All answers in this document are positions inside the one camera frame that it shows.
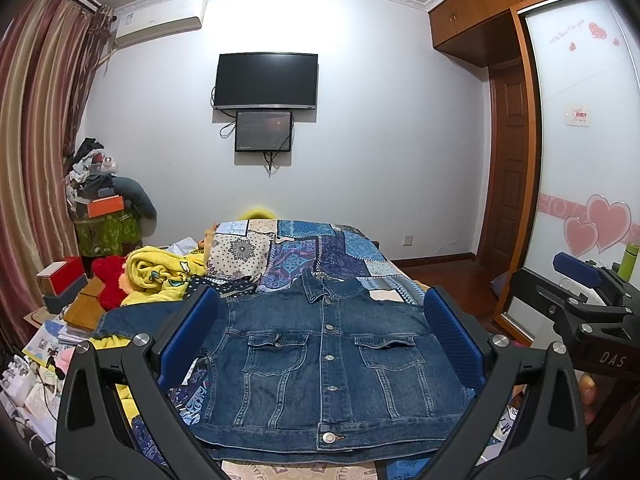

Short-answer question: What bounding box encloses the striped red curtain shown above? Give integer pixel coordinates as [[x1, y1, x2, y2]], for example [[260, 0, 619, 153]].
[[1, 0, 113, 346]]

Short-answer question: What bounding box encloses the blue denim jacket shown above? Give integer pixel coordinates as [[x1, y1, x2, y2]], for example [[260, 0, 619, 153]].
[[94, 268, 476, 465]]

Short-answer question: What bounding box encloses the wooden overhead wardrobe cabinet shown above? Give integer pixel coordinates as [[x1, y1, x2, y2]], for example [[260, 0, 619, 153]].
[[428, 0, 542, 67]]

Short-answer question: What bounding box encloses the large black wall television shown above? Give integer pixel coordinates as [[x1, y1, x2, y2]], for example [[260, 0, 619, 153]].
[[213, 52, 319, 110]]

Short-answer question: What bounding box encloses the white wall air conditioner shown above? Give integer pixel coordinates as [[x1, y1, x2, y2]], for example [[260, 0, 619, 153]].
[[114, 0, 206, 49]]

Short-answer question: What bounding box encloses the orange box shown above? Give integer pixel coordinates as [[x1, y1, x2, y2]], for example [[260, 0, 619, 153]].
[[87, 195, 124, 219]]

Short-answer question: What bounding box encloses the small black wall monitor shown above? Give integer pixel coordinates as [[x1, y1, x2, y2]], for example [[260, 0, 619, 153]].
[[234, 110, 293, 153]]

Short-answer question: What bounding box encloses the yellow printed blanket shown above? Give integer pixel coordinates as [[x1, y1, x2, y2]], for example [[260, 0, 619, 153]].
[[89, 245, 208, 426]]

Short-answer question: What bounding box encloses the red white box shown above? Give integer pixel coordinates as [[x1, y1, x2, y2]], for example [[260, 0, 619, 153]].
[[36, 257, 85, 296]]

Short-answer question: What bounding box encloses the right hand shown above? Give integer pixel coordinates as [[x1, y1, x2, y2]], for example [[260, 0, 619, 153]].
[[578, 373, 598, 426]]

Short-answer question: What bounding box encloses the blue patchwork bed cover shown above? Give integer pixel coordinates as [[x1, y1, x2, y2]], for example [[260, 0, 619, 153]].
[[119, 218, 522, 480]]

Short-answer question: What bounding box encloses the green bottle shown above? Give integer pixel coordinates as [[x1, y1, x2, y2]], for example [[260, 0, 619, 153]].
[[617, 242, 639, 282]]

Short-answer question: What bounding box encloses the white sliding wardrobe door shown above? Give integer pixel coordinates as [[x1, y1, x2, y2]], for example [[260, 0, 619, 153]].
[[502, 0, 640, 340]]

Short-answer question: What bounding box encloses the navy dotted patterned cloth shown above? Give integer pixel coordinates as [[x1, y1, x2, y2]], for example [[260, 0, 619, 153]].
[[182, 275, 257, 300]]

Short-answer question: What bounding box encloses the brown wooden door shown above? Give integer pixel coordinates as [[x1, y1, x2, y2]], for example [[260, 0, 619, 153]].
[[477, 61, 528, 275]]

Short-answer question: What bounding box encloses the red plush toy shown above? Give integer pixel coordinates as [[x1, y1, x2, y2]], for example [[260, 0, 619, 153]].
[[91, 255, 128, 311]]

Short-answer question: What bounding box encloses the green patterned storage bag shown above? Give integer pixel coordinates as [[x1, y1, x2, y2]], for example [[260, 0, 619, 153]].
[[74, 210, 142, 258]]

